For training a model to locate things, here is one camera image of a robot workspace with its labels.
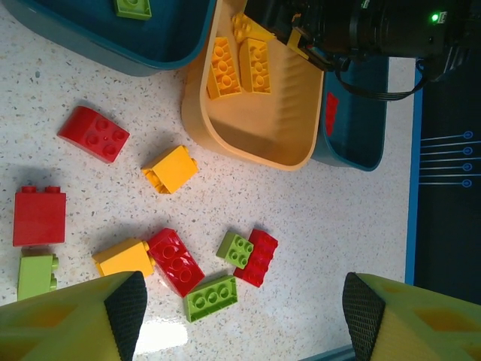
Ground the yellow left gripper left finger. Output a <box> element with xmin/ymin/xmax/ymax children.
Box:
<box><xmin>0</xmin><ymin>270</ymin><xmax>147</xmax><ymax>361</ymax></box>

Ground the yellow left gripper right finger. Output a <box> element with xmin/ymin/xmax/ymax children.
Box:
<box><xmin>342</xmin><ymin>272</ymin><xmax>481</xmax><ymax>361</ymax></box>

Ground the yellow long lego brick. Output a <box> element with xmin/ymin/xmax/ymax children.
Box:
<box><xmin>239</xmin><ymin>37</ymin><xmax>272</xmax><ymax>95</ymax></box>
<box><xmin>206</xmin><ymin>36</ymin><xmax>243</xmax><ymax>101</ymax></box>

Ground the green tall lego brick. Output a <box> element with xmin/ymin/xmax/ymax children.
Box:
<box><xmin>17</xmin><ymin>252</ymin><xmax>60</xmax><ymax>302</ymax></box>

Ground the red tall lego brick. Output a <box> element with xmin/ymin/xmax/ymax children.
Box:
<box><xmin>12</xmin><ymin>185</ymin><xmax>68</xmax><ymax>248</ymax></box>

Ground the red long lego brick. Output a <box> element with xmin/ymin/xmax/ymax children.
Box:
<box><xmin>232</xmin><ymin>228</ymin><xmax>280</xmax><ymax>289</ymax></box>
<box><xmin>147</xmin><ymin>227</ymin><xmax>206</xmax><ymax>298</ymax></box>

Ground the green small square lego brick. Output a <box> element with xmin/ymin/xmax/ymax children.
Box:
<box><xmin>216</xmin><ymin>231</ymin><xmax>256</xmax><ymax>271</ymax></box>

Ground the red curved lego brick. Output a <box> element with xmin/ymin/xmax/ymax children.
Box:
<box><xmin>56</xmin><ymin>105</ymin><xmax>131</xmax><ymax>164</ymax></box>

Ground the orange plastic container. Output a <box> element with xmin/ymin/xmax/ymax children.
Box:
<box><xmin>181</xmin><ymin>0</ymin><xmax>325</xmax><ymax>172</ymax></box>

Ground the teal plastic container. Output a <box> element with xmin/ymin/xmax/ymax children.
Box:
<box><xmin>3</xmin><ymin>0</ymin><xmax>219</xmax><ymax>78</ymax></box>
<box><xmin>310</xmin><ymin>56</ymin><xmax>390</xmax><ymax>173</ymax></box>

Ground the green long lego brick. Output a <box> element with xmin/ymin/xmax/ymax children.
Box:
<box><xmin>183</xmin><ymin>275</ymin><xmax>239</xmax><ymax>323</ymax></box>

